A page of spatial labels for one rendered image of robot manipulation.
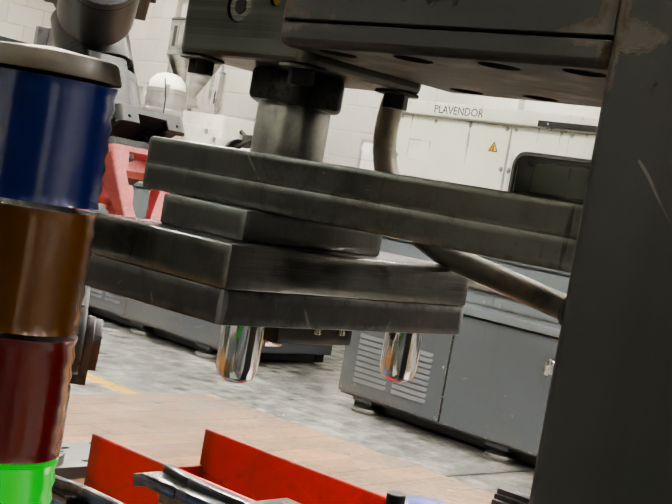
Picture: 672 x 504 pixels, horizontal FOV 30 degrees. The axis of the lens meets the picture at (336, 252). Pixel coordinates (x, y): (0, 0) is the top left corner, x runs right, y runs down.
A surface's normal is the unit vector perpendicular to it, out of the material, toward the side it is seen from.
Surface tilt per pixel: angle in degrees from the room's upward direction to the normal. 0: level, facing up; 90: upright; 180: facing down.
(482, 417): 90
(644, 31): 90
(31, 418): 76
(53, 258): 104
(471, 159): 90
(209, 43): 90
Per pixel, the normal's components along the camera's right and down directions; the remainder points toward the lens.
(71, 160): 0.71, -0.09
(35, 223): 0.40, -0.13
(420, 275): 0.73, 0.16
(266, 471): -0.66, -0.07
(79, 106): 0.62, 0.39
